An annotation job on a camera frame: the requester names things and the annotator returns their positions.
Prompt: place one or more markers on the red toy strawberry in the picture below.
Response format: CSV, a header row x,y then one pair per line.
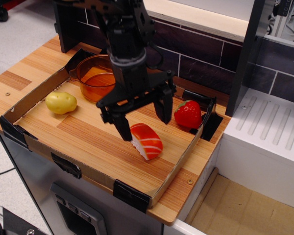
x,y
188,114

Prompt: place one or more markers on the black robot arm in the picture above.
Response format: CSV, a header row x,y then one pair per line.
x,y
129,30

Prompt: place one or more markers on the salmon nigiri sushi toy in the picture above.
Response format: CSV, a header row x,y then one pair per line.
x,y
146,141

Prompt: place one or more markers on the dark grey vertical post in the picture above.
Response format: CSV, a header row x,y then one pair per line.
x,y
256,30

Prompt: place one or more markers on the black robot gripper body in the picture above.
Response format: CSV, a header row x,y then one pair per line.
x,y
134,85

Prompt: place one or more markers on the yellow toy potato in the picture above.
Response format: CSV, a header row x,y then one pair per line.
x,y
61,102

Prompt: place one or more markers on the grey toy oven front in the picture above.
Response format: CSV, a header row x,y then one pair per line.
x,y
71,206

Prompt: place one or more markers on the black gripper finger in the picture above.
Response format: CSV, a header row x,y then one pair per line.
x,y
121,124
163,103

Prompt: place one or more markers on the orange transparent plastic pot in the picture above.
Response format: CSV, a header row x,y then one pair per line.
x,y
95,77

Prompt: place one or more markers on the cardboard fence with black tape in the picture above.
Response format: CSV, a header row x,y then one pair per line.
x,y
81,144

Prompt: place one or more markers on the white toy sink drainboard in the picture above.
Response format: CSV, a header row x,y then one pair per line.
x,y
257,146

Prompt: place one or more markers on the black caster wheel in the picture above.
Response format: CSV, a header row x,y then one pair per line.
x,y
3,14

